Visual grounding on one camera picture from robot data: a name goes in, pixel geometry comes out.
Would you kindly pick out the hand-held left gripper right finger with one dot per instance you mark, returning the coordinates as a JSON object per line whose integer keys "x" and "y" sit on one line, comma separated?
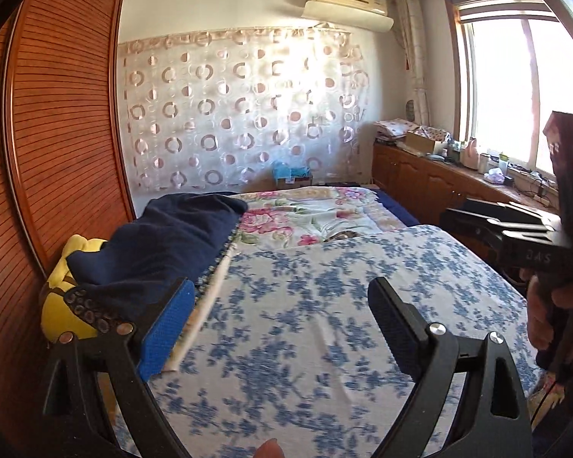
{"x": 396, "y": 327}

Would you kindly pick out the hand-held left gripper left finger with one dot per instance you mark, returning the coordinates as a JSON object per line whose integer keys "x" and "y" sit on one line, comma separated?
{"x": 167, "y": 329}

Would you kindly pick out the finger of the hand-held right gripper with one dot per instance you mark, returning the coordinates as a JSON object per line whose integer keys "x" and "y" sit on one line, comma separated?
{"x": 515, "y": 212}
{"x": 472, "y": 229}

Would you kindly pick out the navy printed t-shirt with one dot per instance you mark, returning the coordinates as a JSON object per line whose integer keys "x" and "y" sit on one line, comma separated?
{"x": 162, "y": 238}

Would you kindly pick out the person's right hand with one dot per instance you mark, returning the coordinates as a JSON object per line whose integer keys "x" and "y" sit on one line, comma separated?
{"x": 539, "y": 315}

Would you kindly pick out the person's left hand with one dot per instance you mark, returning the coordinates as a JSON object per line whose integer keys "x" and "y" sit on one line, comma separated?
{"x": 270, "y": 449}

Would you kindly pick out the lavender plastic bag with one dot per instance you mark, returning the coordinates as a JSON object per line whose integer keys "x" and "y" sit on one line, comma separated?
{"x": 494, "y": 176}

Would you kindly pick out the white jar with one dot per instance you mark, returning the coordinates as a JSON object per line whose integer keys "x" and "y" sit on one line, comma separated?
{"x": 483, "y": 164}

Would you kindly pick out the navy blanket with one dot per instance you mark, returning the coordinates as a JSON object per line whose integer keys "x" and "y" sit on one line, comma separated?
{"x": 401, "y": 212}

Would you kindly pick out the white plastic jug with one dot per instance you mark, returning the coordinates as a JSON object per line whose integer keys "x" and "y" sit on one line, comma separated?
{"x": 469, "y": 155}

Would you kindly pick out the dark maroon cloth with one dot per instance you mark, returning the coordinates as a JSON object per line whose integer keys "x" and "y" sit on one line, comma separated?
{"x": 570, "y": 162}

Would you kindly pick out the long wooden cabinet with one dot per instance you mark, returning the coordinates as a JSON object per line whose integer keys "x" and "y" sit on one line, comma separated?
{"x": 410, "y": 176}

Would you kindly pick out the blue floral bed sheet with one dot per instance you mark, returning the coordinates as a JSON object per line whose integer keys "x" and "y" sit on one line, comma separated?
{"x": 315, "y": 343}

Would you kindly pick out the open cardboard box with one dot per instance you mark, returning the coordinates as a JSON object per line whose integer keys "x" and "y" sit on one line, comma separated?
{"x": 422, "y": 143}

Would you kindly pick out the yellow plush toy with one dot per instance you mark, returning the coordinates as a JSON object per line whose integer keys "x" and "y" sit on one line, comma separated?
{"x": 57, "y": 310}

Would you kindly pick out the window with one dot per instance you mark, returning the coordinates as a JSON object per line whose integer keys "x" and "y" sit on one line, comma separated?
{"x": 496, "y": 95}

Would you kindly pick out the folded floral cloth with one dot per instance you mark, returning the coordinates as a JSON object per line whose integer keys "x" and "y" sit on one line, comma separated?
{"x": 394, "y": 129}

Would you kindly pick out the floral quilt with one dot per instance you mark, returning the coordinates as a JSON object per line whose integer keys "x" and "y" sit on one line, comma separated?
{"x": 291, "y": 214}

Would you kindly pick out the small cardboard box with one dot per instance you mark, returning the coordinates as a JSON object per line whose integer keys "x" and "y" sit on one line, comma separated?
{"x": 296, "y": 183}

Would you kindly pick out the teal plastic bag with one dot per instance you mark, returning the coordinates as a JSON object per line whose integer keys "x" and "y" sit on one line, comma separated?
{"x": 291, "y": 171}

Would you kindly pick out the pale window curtain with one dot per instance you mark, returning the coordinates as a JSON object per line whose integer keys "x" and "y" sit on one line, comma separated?
{"x": 415, "y": 47}

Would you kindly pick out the circle-patterned sheer curtain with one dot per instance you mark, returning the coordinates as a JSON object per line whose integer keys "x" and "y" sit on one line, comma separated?
{"x": 219, "y": 119}

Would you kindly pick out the wooden slatted wardrobe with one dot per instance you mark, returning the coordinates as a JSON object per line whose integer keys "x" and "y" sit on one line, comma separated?
{"x": 52, "y": 129}

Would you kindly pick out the white air conditioner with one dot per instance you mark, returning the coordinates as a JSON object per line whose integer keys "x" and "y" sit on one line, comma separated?
{"x": 344, "y": 12}

